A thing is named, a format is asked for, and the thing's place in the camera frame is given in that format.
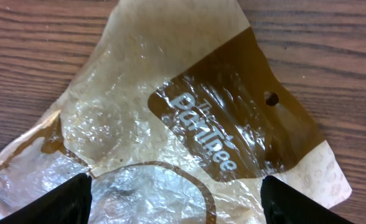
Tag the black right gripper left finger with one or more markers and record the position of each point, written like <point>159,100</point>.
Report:
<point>69,203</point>

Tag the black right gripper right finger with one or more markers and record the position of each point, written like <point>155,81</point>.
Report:
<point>283,204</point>

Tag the brown snack packet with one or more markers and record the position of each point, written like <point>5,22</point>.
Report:
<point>178,118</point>

